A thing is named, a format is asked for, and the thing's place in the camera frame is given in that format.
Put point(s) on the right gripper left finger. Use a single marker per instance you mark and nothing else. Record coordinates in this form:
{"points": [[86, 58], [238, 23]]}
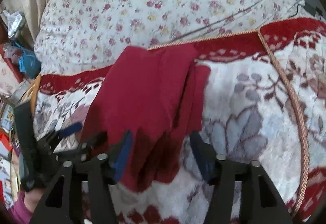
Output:
{"points": [[62, 200]]}

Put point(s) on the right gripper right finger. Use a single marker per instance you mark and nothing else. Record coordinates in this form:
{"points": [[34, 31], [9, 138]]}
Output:
{"points": [[260, 200]]}

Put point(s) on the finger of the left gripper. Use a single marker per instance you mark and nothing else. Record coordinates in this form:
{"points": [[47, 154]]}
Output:
{"points": [[72, 129]]}

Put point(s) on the red knit garment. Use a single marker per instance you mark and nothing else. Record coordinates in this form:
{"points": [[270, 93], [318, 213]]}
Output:
{"points": [[157, 95]]}

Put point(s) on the magenta sleeve forearm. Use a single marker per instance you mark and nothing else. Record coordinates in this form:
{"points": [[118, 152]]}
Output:
{"points": [[21, 211]]}

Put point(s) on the person's left hand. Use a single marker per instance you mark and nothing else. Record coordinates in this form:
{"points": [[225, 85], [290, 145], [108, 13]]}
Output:
{"points": [[32, 198]]}

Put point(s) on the orange patterned blanket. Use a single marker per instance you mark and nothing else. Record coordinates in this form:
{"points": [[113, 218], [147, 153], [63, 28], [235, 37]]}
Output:
{"points": [[31, 93]]}

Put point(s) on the blue plastic bag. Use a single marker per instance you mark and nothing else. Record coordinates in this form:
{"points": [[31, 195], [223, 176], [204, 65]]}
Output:
{"points": [[28, 64]]}

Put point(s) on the floral white bed sheet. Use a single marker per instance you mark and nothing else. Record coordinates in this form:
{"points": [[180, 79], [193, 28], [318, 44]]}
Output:
{"points": [[81, 35]]}

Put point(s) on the crumpled silver plastic bag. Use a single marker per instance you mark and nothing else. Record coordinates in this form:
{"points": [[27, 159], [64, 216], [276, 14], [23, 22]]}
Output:
{"points": [[15, 22]]}

